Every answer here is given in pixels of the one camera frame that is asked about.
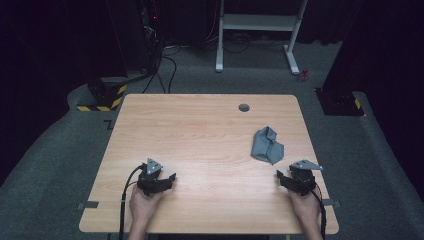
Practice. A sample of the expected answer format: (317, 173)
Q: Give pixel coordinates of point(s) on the black stand with striped base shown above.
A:
(105, 95)

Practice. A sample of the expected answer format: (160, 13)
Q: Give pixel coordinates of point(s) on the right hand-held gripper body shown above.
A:
(303, 180)

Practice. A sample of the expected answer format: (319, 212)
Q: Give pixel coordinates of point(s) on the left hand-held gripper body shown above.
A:
(149, 181)

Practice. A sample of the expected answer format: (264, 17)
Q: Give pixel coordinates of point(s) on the grey round table grommet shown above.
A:
(244, 107)

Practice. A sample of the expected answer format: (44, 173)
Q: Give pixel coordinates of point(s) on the person's right hand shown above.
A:
(306, 208)

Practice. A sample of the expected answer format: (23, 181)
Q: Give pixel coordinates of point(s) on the black stand base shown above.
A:
(340, 101)

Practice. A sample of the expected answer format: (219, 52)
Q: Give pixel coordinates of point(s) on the grey tape strip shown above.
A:
(332, 203)
(88, 205)

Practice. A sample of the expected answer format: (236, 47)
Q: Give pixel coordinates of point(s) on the grey-blue cloth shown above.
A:
(266, 146)

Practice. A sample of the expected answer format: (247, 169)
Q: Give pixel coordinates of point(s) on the dark equipment rack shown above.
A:
(151, 30)

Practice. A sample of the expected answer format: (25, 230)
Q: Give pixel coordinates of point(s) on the person's left hand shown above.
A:
(142, 206)

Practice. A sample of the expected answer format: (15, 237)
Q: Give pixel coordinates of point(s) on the white metal desk frame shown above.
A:
(258, 22)

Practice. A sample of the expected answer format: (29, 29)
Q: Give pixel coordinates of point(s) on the small red floor object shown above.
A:
(303, 75)

